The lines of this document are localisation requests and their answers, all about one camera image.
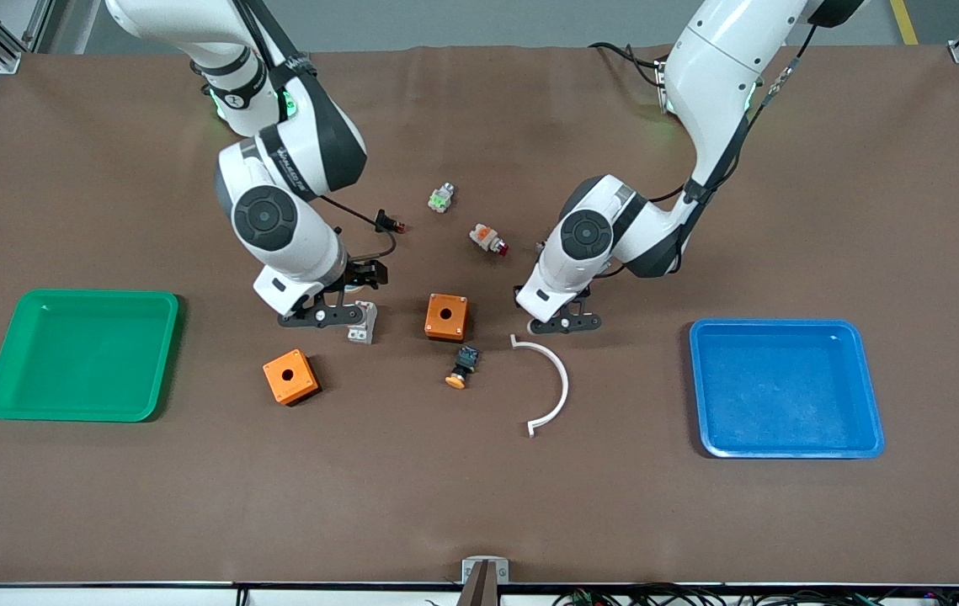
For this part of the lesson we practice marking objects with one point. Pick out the white grey circuit breaker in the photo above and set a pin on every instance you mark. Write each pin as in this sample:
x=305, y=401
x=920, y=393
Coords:
x=365, y=331

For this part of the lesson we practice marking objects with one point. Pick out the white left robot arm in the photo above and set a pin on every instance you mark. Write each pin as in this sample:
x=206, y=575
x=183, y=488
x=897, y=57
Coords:
x=715, y=76

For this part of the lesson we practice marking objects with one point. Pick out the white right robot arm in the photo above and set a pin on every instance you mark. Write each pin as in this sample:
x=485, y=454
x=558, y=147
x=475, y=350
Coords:
x=277, y=219

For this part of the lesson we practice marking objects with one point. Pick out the small black red pushbutton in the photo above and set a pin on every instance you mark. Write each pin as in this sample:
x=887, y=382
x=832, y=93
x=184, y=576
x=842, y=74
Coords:
x=384, y=221

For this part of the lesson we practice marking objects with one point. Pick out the red pushbutton with orange block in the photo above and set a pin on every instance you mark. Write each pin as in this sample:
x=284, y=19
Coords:
x=486, y=236

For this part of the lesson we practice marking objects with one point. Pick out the black pushbutton with orange cap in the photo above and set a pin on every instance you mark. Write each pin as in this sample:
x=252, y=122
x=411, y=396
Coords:
x=464, y=362

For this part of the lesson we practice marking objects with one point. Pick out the green pushbutton with metal collar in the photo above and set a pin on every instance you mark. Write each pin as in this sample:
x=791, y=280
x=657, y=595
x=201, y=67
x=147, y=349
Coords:
x=441, y=199

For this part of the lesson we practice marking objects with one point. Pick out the brown table mat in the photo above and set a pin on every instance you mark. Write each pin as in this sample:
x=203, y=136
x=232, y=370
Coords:
x=479, y=488

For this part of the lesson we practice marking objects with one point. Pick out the green plastic tray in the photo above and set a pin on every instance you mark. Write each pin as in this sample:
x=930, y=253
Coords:
x=79, y=353

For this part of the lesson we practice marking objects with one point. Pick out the blue plastic tray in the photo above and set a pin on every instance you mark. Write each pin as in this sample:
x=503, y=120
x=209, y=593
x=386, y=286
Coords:
x=782, y=387

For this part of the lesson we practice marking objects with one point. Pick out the orange button enclosure box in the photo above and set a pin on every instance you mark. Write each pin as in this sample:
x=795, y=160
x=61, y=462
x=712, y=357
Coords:
x=298, y=385
x=458, y=326

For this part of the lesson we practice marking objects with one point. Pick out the metal bracket at table edge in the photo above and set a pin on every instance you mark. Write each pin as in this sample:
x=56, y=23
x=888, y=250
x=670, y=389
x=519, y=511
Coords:
x=485, y=581

